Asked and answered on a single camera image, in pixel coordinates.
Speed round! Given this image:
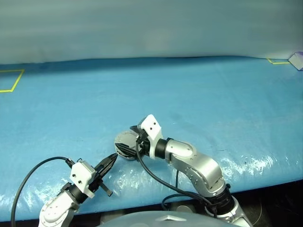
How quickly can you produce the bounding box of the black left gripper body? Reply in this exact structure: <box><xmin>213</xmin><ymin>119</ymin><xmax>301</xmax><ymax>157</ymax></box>
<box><xmin>89</xmin><ymin>171</ymin><xmax>113</xmax><ymax>197</ymax></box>

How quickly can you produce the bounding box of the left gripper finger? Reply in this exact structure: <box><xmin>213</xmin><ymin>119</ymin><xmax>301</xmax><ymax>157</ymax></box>
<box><xmin>99</xmin><ymin>157</ymin><xmax>117</xmax><ymax>179</ymax></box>
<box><xmin>95</xmin><ymin>153</ymin><xmax>117</xmax><ymax>172</ymax></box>

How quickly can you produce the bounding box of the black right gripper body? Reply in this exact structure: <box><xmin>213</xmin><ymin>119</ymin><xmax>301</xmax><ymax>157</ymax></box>
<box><xmin>136</xmin><ymin>132</ymin><xmax>152</xmax><ymax>157</ymax></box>

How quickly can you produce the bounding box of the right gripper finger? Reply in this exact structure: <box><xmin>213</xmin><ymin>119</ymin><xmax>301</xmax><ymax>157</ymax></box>
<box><xmin>115</xmin><ymin>143</ymin><xmax>138</xmax><ymax>156</ymax></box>
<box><xmin>129</xmin><ymin>125</ymin><xmax>143</xmax><ymax>136</ymax></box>

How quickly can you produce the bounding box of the silver motor stator base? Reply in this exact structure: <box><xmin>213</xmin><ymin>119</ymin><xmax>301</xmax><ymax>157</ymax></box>
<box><xmin>117</xmin><ymin>151</ymin><xmax>140</xmax><ymax>161</ymax></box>

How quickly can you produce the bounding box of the small grey round object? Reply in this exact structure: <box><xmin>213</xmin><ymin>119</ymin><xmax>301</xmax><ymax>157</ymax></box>
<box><xmin>114</xmin><ymin>131</ymin><xmax>143</xmax><ymax>157</ymax></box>

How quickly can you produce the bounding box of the grey robot torso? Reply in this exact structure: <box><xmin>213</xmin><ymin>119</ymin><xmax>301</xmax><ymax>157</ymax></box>
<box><xmin>95</xmin><ymin>210</ymin><xmax>237</xmax><ymax>227</ymax></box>

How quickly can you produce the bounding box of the blue plastic table cover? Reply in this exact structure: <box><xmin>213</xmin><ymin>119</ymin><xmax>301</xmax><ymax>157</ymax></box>
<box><xmin>0</xmin><ymin>55</ymin><xmax>303</xmax><ymax>223</ymax></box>

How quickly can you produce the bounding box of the large yellow tape square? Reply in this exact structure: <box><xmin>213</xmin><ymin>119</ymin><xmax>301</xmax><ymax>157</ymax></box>
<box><xmin>0</xmin><ymin>69</ymin><xmax>26</xmax><ymax>93</ymax></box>

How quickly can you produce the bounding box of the white and purple box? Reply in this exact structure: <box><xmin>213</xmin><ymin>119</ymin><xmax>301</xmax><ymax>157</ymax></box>
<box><xmin>288</xmin><ymin>50</ymin><xmax>303</xmax><ymax>71</ymax></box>

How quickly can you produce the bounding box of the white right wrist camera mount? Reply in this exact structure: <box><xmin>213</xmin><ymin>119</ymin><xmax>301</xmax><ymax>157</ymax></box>
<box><xmin>141</xmin><ymin>114</ymin><xmax>163</xmax><ymax>158</ymax></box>

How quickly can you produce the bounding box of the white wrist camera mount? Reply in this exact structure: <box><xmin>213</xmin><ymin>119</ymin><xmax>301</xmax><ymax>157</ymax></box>
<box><xmin>141</xmin><ymin>114</ymin><xmax>163</xmax><ymax>158</ymax></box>
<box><xmin>70</xmin><ymin>160</ymin><xmax>97</xmax><ymax>198</ymax></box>

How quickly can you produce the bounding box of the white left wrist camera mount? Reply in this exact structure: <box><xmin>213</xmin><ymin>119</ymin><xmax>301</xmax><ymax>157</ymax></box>
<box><xmin>70</xmin><ymin>160</ymin><xmax>97</xmax><ymax>198</ymax></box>

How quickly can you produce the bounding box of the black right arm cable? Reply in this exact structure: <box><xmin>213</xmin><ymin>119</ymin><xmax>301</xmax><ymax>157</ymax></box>
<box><xmin>135</xmin><ymin>139</ymin><xmax>219</xmax><ymax>218</ymax></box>

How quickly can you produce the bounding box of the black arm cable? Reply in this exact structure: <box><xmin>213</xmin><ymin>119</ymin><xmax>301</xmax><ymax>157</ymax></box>
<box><xmin>10</xmin><ymin>156</ymin><xmax>74</xmax><ymax>227</ymax></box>
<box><xmin>135</xmin><ymin>139</ymin><xmax>219</xmax><ymax>218</ymax></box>

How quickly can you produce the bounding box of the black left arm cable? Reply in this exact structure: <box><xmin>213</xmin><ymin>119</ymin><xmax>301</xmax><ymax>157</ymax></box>
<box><xmin>10</xmin><ymin>156</ymin><xmax>74</xmax><ymax>227</ymax></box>

